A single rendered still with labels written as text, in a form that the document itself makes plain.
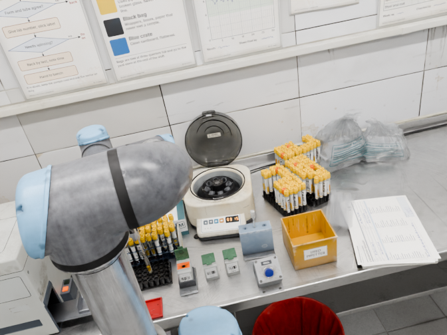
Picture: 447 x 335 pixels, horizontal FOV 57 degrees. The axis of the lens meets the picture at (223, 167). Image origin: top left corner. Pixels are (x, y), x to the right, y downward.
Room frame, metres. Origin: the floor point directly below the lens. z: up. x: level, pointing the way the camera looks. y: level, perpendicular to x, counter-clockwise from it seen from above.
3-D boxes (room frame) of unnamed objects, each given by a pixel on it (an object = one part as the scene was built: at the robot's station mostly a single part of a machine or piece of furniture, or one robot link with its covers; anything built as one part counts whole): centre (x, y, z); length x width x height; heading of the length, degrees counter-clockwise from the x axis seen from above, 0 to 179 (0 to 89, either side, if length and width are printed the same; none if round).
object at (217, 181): (1.20, 0.03, 0.97); 0.15 x 0.15 x 0.07
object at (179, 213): (1.21, 0.21, 0.92); 0.24 x 0.12 x 0.10; 4
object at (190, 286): (0.87, 0.17, 0.89); 0.09 x 0.05 x 0.04; 2
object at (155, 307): (0.80, 0.28, 0.88); 0.07 x 0.07 x 0.01; 4
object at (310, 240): (0.91, -0.21, 0.93); 0.13 x 0.13 x 0.10; 3
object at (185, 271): (0.87, 0.17, 0.92); 0.05 x 0.04 x 0.06; 2
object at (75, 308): (0.82, 0.47, 0.92); 0.21 x 0.07 x 0.05; 94
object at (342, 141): (1.40, -0.47, 0.97); 0.26 x 0.17 x 0.19; 108
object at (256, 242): (0.96, -0.06, 0.92); 0.10 x 0.07 x 0.10; 89
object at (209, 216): (1.18, 0.03, 0.94); 0.30 x 0.24 x 0.12; 175
